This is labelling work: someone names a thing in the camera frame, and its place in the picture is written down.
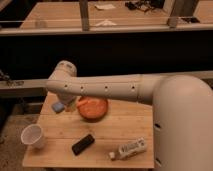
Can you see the grey metal post right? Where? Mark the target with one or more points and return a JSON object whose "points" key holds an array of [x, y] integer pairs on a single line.
{"points": [[181, 9]]}

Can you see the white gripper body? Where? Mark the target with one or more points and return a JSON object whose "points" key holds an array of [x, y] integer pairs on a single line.
{"points": [[68, 101]]}

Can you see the white paper sheet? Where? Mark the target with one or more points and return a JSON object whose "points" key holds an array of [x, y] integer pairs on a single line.
{"points": [[105, 7]]}

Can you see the orange bowl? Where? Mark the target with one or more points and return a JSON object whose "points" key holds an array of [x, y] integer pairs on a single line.
{"points": [[94, 109]]}

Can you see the grey metal post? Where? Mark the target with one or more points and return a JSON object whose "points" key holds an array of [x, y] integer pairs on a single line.
{"points": [[181, 9], [84, 15]]}

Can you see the small wooden table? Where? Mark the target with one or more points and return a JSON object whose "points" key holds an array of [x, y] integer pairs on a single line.
{"points": [[125, 121]]}

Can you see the black rectangular block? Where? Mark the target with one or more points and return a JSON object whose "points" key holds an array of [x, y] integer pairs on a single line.
{"points": [[82, 144]]}

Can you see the folded white paper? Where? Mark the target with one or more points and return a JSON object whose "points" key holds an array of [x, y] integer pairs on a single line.
{"points": [[106, 22]]}

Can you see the metal clamp bracket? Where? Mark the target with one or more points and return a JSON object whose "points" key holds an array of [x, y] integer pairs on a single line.
{"points": [[8, 81]]}

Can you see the blue sponge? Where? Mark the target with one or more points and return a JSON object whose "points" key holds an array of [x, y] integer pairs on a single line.
{"points": [[57, 107]]}

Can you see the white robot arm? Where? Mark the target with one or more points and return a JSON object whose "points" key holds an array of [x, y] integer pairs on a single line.
{"points": [[182, 111]]}

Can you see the black device on desk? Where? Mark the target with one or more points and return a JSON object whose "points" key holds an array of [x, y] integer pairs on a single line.
{"points": [[191, 20]]}

